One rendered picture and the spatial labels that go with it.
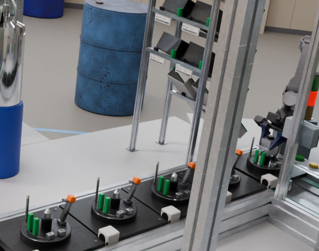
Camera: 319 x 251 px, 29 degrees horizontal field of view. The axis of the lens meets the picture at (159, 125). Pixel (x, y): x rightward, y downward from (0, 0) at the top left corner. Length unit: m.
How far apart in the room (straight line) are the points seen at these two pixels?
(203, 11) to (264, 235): 0.84
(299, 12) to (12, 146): 8.31
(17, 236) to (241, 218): 0.77
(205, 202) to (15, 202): 1.16
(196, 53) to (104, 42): 2.90
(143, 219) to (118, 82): 3.47
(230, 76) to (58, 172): 1.46
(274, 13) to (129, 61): 5.14
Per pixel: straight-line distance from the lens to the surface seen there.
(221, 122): 1.04
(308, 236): 2.19
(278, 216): 2.24
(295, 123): 2.13
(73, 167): 2.44
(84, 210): 1.93
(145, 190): 2.08
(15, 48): 2.16
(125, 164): 2.51
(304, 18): 10.29
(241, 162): 2.43
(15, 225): 1.83
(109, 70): 5.28
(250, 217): 2.19
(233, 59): 1.01
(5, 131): 2.24
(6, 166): 2.30
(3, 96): 2.20
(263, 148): 2.39
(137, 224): 1.89
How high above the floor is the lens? 1.92
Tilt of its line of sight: 21 degrees down
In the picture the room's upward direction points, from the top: 9 degrees clockwise
